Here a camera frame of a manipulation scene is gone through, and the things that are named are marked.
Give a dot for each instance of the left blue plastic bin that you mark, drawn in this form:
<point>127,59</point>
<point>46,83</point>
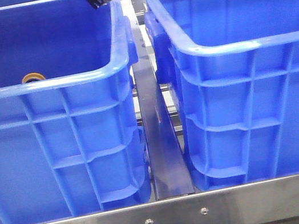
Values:
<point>70,144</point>

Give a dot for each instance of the blue plastic bin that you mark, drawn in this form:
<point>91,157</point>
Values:
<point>234,68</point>
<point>70,144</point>

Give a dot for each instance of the right blue plastic bin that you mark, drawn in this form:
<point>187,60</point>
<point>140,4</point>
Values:
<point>234,68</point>

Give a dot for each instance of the metal divider bar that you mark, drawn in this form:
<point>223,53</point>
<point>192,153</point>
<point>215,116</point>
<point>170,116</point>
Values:
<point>171,177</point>

